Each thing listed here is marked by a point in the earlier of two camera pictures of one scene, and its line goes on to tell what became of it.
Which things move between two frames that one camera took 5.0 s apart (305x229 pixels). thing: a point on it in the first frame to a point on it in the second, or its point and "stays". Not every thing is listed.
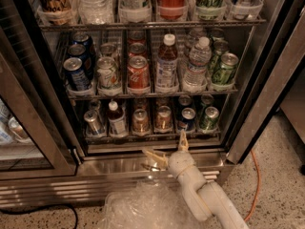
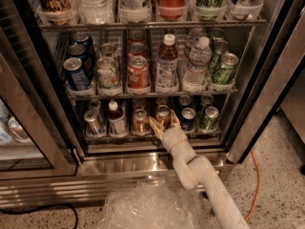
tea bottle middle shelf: [167, 69] stays
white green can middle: [108, 73] stays
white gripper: [178, 161] to [169, 135]
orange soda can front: [164, 118] stays
